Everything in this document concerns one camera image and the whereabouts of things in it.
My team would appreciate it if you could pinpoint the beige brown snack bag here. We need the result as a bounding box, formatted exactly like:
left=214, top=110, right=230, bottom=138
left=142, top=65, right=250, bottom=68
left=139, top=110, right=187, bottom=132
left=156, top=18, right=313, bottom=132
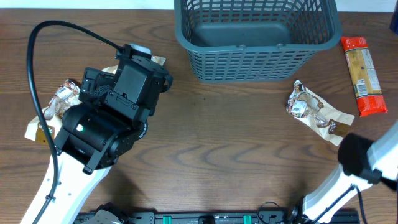
left=286, top=80, right=354, bottom=146
left=24, top=79, right=81, bottom=144

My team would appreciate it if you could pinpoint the orange snack bar pack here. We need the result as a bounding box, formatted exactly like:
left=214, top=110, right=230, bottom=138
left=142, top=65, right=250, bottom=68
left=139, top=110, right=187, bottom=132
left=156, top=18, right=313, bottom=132
left=341, top=37, right=388, bottom=117

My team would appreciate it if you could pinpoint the blue multicolour snack pack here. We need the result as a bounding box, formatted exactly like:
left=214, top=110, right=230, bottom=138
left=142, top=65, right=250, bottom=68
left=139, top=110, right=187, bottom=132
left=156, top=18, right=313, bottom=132
left=389, top=6, right=398, bottom=34

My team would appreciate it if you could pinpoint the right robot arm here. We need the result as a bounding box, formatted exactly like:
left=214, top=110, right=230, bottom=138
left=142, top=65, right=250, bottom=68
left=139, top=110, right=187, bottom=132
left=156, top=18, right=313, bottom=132
left=299, top=124, right=397, bottom=223

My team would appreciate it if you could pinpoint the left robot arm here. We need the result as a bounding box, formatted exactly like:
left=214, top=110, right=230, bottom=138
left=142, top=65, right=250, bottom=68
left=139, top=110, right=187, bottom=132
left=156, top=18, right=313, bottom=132
left=22, top=44, right=173, bottom=223

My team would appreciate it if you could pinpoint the beige snack bag top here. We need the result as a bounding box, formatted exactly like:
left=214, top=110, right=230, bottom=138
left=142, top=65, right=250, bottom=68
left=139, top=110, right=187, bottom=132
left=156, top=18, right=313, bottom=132
left=102, top=56, right=166, bottom=74

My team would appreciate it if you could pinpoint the grey plastic basket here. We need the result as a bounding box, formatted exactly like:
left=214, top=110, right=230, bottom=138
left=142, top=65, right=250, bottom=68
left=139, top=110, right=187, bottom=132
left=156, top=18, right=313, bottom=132
left=174, top=0, right=342, bottom=83

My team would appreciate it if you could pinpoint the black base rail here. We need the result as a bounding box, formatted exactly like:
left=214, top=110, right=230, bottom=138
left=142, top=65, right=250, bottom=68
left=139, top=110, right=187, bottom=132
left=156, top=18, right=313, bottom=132
left=73, top=202, right=361, bottom=224

